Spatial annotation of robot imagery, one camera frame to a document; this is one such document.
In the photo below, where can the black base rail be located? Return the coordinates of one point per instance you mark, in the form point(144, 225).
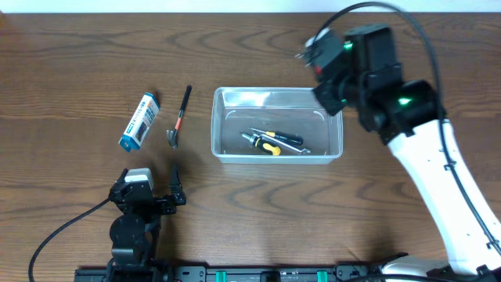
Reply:
point(340, 272)

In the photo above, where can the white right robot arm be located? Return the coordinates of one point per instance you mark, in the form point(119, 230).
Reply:
point(362, 71)

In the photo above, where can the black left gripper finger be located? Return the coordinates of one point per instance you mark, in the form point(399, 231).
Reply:
point(175, 185)
point(122, 176)

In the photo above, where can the clear plastic storage container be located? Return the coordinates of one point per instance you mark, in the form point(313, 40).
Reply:
point(293, 111)

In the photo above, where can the teal white product box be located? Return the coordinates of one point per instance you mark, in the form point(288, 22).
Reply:
point(140, 123)

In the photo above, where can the small hammer black handle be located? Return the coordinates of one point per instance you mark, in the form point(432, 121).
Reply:
point(172, 134)

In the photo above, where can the stubby yellow black screwdriver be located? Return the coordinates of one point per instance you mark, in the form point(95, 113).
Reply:
point(262, 144)

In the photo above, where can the slim black yellow screwdriver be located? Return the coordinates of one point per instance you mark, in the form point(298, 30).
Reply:
point(281, 136)

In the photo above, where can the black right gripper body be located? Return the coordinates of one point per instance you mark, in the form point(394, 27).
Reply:
point(334, 96)

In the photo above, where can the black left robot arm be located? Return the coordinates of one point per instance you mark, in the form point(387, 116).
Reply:
point(135, 234)

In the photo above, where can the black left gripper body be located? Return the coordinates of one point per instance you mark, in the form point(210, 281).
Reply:
point(163, 207)

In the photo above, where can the silver offset ring wrench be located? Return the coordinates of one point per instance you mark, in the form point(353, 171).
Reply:
point(293, 148)

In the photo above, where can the red handled pliers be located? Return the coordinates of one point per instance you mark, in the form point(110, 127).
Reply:
point(309, 56)

